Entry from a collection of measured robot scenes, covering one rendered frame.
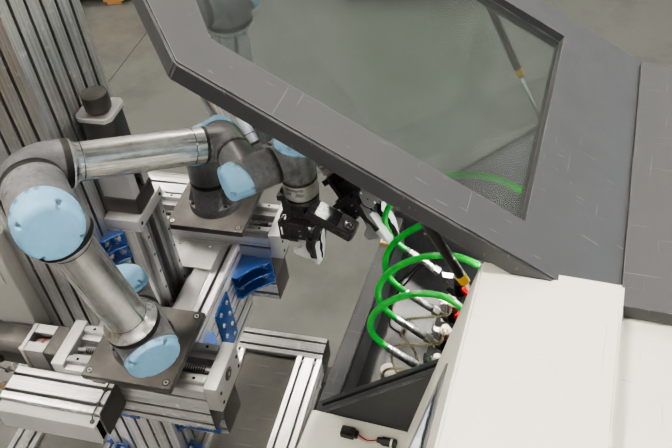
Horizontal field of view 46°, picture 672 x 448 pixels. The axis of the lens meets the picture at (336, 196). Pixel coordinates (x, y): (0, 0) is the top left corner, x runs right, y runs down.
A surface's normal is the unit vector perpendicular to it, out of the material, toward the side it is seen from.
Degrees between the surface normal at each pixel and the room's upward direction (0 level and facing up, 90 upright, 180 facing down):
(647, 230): 0
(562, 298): 0
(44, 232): 82
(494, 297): 0
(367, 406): 90
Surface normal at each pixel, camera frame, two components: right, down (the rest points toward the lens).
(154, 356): 0.50, 0.64
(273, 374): -0.09, -0.73
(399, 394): -0.31, 0.66
